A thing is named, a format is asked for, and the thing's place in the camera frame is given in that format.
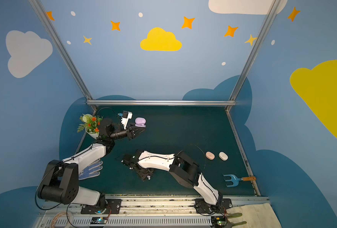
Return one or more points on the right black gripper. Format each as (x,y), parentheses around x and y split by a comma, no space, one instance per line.
(141,173)

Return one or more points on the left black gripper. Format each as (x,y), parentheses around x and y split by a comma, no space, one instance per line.
(131,132)

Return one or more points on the purple earbud charging case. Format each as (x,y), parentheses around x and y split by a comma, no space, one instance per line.
(140,122)

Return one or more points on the pink earbud charging case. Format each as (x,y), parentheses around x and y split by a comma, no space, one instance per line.
(210,156)

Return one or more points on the white earbud charging case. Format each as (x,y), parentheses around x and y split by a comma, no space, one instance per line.
(223,156)

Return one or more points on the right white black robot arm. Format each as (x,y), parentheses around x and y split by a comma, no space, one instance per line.
(183,169)

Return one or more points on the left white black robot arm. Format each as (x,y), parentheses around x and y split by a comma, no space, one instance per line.
(60,182)

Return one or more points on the white pot with flowers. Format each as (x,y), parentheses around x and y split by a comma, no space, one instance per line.
(90,125)

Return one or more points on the blue dotted work glove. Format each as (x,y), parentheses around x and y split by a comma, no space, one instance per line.
(91,171)

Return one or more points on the left green controller board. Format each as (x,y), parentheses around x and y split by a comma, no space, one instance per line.
(99,220)

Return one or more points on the green controller board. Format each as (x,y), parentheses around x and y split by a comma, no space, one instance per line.
(99,220)
(218,222)

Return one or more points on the right green controller board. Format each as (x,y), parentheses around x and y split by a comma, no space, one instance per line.
(218,222)

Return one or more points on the blue garden fork tool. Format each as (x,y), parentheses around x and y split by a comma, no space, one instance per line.
(233,181)

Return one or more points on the beige cloth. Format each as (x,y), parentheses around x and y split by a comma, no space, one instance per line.
(257,216)

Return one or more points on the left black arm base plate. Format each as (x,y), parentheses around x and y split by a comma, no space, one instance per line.
(112,207)

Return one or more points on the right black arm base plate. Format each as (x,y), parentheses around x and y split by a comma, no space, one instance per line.
(202,207)

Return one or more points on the green handled pliers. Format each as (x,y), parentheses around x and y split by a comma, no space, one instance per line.
(233,220)

